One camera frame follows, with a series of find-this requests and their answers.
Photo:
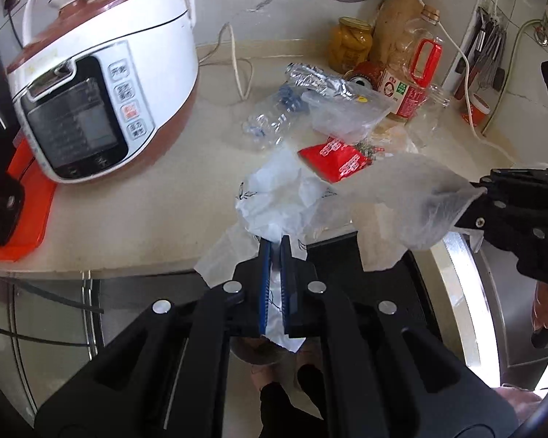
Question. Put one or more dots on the red snack packet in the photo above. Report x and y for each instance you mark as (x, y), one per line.
(334, 160)

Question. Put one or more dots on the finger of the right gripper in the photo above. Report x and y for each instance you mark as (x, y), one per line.
(515, 184)
(519, 230)

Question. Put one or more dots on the silver foil wrapper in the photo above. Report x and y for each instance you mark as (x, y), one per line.
(313, 78)

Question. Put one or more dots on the oil bottle with red handle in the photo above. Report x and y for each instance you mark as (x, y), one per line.
(411, 66)

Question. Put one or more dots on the white trash bin with liner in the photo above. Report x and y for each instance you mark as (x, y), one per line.
(257, 351)

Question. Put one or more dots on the white and red rice cooker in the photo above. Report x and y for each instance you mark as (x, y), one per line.
(107, 82)

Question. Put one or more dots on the brown paper bag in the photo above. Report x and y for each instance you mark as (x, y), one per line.
(389, 27)

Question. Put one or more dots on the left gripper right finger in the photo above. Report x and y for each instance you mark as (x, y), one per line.
(387, 371)

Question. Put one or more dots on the hanging utensils rack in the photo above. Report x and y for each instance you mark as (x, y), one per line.
(486, 51)

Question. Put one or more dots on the red tin can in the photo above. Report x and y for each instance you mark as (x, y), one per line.
(368, 74)

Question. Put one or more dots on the clear pickled vegetable packet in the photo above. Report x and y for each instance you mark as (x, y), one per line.
(386, 143)

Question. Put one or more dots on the person's right hand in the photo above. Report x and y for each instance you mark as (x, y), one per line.
(540, 307)

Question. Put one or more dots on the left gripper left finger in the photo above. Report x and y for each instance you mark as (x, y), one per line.
(165, 374)

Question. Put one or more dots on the glass jar of yellow preserves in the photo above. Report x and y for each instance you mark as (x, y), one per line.
(350, 44)

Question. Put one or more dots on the orange plastic tray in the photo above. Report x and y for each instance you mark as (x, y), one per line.
(38, 195)

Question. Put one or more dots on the stainless steel sink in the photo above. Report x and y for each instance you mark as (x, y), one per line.
(484, 314)

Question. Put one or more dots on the white plastic bag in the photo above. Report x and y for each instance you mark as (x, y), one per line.
(402, 202)

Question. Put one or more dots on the clear plastic food container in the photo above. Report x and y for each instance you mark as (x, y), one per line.
(348, 119)

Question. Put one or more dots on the crushed clear water bottle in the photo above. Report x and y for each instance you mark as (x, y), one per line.
(272, 119)

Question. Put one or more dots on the clear glass cup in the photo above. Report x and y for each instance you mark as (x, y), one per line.
(422, 127)

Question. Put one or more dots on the small orange lidded cup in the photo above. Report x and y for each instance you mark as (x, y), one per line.
(479, 110)

